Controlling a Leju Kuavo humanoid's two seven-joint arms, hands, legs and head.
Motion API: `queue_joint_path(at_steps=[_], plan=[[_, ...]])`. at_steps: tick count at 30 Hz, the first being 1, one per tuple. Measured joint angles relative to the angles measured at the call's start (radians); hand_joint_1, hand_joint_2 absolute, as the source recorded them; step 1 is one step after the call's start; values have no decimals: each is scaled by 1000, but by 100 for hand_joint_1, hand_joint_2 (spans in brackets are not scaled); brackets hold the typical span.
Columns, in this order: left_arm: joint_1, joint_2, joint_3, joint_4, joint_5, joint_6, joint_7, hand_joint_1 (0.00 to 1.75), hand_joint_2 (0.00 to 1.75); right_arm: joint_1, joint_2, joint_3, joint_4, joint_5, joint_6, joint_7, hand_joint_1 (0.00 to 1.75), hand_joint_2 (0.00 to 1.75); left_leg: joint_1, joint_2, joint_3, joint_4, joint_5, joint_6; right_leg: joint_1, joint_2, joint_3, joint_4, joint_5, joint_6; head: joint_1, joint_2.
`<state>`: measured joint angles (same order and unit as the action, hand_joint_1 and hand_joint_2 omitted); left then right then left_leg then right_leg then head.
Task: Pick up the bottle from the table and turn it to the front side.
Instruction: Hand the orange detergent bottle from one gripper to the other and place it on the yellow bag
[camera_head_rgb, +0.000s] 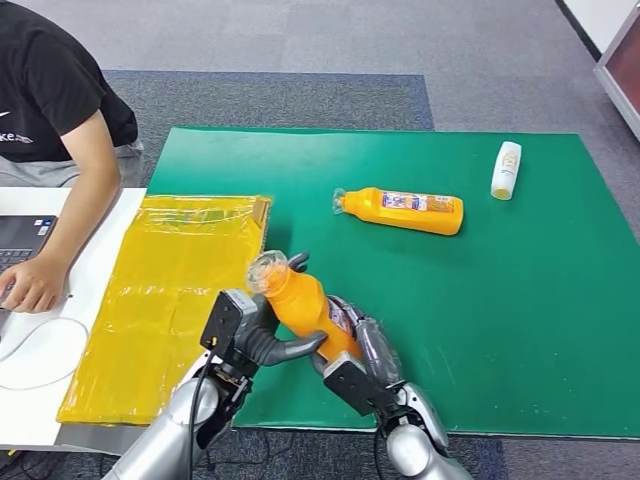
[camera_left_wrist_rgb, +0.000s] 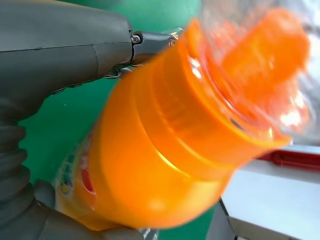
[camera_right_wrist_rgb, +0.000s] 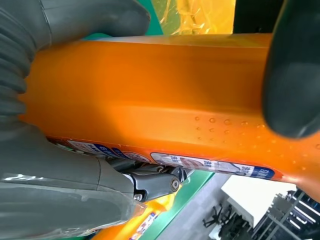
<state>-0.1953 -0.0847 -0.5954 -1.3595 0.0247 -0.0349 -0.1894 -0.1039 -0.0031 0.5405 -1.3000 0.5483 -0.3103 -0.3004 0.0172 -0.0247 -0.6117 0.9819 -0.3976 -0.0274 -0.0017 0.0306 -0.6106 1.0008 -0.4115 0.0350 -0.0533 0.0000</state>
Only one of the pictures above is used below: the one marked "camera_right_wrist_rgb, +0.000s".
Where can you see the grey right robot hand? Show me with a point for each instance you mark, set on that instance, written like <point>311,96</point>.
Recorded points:
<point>50,185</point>

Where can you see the green table mat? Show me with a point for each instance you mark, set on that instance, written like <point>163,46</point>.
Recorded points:
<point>189,188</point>

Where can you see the black chair base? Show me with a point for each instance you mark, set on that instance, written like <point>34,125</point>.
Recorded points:
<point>217,218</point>

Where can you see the yellow plastic wrapped sheet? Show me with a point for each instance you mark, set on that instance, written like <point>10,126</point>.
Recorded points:
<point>200,16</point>

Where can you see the white cabinet block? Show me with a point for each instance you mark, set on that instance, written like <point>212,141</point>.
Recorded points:
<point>250,198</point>

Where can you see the metal equipment rack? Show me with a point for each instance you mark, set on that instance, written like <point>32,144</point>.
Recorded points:
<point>287,218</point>

